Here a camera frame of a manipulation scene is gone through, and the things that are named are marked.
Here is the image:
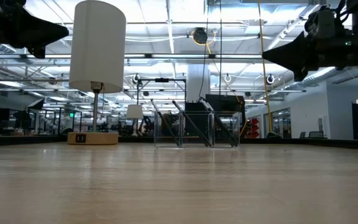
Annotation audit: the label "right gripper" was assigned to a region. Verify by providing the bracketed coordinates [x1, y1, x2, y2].
[262, 30, 358, 82]

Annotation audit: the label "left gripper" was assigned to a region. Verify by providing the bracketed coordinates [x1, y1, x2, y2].
[0, 0, 70, 59]

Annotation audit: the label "white shade wooden base lamp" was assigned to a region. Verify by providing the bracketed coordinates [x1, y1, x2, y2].
[67, 0, 127, 146]

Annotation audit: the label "black background screen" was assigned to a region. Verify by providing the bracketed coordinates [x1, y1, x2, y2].
[184, 94, 247, 141]

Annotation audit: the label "red storage bins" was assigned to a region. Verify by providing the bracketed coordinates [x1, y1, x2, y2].
[249, 117, 260, 139]

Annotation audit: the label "background chairs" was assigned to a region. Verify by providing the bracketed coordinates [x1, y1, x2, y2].
[299, 130, 328, 139]

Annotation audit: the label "dark background workstations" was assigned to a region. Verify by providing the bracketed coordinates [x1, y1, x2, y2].
[0, 98, 83, 137]

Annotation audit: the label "clear acrylic organizer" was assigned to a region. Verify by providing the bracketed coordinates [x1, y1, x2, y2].
[153, 110, 241, 149]

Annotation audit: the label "small white background lamp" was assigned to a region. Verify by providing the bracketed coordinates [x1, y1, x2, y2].
[125, 104, 144, 138]

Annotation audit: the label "yellow cable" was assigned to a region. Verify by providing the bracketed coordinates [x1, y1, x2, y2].
[257, 0, 275, 135]

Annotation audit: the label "thin black hanging cable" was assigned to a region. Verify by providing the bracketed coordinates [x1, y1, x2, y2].
[218, 0, 223, 96]

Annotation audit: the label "black aluminium table frame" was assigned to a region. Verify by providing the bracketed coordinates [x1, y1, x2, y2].
[0, 133, 358, 151]

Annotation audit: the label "black ceiling cable reel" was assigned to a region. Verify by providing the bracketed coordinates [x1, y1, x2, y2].
[192, 27, 209, 45]

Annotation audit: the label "black background rig frame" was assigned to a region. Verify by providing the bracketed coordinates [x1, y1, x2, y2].
[136, 77, 188, 138]

